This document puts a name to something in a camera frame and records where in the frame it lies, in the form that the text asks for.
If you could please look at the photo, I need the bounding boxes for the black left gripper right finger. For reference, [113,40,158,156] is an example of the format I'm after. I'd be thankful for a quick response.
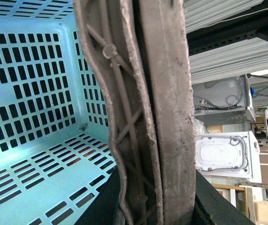
[194,171,253,225]

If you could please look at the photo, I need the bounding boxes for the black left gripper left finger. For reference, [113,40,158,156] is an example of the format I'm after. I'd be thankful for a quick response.
[76,168,126,225]

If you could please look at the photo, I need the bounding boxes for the light blue plastic basket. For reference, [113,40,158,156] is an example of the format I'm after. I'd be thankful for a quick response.
[0,0,115,225]

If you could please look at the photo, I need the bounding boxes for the brown basket handle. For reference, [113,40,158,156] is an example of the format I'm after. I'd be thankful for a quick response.
[73,0,196,225]

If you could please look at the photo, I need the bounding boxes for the white washing machine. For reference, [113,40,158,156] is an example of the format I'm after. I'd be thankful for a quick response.
[195,131,262,183]

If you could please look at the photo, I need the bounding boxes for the upper white appliance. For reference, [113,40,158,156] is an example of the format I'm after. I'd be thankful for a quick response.
[192,75,255,127]

